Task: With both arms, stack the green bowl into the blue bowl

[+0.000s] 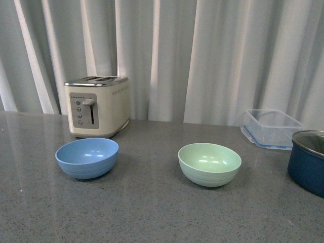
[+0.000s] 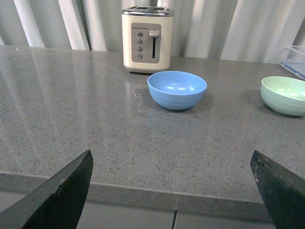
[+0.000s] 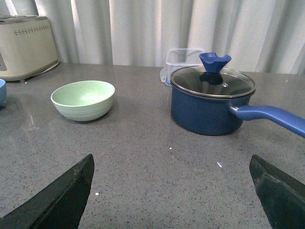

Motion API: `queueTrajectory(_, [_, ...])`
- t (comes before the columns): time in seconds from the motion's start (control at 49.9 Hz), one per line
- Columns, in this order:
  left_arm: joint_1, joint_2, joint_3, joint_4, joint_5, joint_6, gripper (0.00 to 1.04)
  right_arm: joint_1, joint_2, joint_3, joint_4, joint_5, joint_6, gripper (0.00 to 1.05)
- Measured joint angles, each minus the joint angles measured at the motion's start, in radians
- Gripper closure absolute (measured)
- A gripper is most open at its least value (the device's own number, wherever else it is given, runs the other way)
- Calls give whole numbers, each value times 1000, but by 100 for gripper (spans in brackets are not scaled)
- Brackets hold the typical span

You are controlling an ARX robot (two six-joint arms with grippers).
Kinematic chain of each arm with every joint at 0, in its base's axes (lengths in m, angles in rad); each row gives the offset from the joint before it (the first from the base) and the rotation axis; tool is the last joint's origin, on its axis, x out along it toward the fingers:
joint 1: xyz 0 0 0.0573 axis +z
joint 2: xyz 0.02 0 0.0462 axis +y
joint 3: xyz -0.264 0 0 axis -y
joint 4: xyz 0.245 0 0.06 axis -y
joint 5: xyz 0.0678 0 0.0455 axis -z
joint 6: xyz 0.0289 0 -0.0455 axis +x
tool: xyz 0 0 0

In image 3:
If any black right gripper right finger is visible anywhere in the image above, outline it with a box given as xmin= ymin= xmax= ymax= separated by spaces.
xmin=249 ymin=155 xmax=305 ymax=229

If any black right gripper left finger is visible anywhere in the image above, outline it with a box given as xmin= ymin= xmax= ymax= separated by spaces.
xmin=0 ymin=154 xmax=94 ymax=229

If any green bowl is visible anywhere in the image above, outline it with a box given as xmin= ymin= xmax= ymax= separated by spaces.
xmin=51 ymin=81 xmax=115 ymax=122

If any blue bowl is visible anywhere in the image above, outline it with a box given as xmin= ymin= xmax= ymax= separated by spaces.
xmin=0 ymin=79 xmax=7 ymax=106

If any blue saucepan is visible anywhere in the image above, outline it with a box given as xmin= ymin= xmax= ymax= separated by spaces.
xmin=170 ymin=66 xmax=305 ymax=139

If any glass lid with blue knob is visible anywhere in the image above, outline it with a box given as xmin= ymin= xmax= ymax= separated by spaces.
xmin=171 ymin=52 xmax=256 ymax=99

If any cream toaster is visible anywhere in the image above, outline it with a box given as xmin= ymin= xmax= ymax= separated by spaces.
xmin=0 ymin=15 xmax=59 ymax=81

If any white curtain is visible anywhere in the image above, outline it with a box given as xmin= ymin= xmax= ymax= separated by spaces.
xmin=0 ymin=0 xmax=305 ymax=74

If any clear plastic container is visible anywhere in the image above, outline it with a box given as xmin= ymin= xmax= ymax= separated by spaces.
xmin=160 ymin=48 xmax=205 ymax=86

